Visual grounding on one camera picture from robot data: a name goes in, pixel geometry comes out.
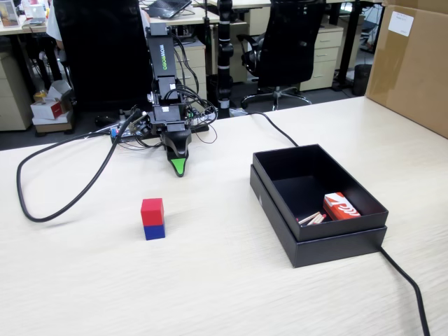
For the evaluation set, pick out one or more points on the black gripper motor block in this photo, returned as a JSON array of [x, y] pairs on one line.
[[171, 126]]

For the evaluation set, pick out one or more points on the red cube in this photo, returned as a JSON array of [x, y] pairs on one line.
[[152, 211]]

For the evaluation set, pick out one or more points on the blue cube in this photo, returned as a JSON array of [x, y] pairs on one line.
[[154, 232]]

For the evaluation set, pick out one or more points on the black segmented pole stand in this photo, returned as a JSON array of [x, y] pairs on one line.
[[224, 52]]

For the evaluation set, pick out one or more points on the black cardboard box tray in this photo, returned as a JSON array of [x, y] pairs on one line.
[[297, 196]]

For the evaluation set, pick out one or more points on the black high-back office chair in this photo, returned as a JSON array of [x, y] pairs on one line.
[[101, 52]]

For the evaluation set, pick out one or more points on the brown flat carton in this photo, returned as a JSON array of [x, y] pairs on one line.
[[52, 126]]

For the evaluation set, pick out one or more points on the white red open carton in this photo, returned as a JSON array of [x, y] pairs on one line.
[[49, 108]]

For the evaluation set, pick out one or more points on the wooden match red tip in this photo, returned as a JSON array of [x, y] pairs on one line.
[[313, 219], [308, 217], [318, 220]]

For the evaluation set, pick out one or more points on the dark open laptop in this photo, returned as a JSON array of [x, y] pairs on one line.
[[168, 7]]

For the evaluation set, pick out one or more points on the black mesh office chair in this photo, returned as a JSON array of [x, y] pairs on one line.
[[287, 45]]

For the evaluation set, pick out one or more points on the orange white matchbox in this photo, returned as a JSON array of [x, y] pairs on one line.
[[341, 208]]

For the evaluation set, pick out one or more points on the beige side cabinet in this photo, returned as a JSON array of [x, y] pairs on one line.
[[12, 98]]

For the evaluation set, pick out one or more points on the beige three-drawer cabinet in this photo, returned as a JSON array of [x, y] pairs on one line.
[[325, 52]]

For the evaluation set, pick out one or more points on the black open box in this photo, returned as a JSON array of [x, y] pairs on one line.
[[332, 250]]

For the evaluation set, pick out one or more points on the person in white shirt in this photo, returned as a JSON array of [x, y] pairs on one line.
[[52, 24]]

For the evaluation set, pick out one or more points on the black waste bin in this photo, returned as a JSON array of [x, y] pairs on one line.
[[362, 78]]

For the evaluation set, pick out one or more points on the framed desk picture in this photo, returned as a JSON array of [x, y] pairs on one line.
[[8, 14]]

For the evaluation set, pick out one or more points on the large brown cardboard box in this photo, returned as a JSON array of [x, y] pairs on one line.
[[413, 70]]

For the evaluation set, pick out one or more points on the small wrist camera board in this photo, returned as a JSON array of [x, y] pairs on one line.
[[140, 123]]

